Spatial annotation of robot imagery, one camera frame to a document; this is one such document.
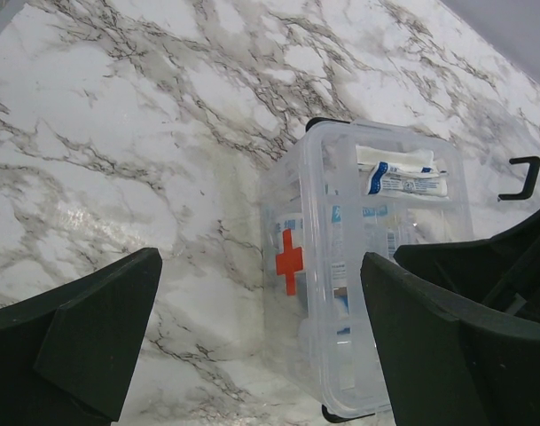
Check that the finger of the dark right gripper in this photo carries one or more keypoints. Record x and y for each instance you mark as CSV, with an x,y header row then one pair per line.
x,y
502,272

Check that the blue white gauze dressing pack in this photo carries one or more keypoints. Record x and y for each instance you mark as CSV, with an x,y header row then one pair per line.
x,y
381,234

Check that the small blue white tube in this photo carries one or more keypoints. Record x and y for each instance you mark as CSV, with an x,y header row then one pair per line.
x,y
389,177

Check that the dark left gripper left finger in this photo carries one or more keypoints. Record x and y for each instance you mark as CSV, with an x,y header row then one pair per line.
x,y
67,356

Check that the clear plastic medicine box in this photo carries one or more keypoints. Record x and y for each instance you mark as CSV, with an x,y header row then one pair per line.
x,y
285,300

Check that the white paper sachets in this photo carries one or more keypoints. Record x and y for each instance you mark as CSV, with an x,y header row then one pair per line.
x,y
369,157

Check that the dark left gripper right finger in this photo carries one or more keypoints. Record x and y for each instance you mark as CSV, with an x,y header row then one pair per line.
x,y
447,360

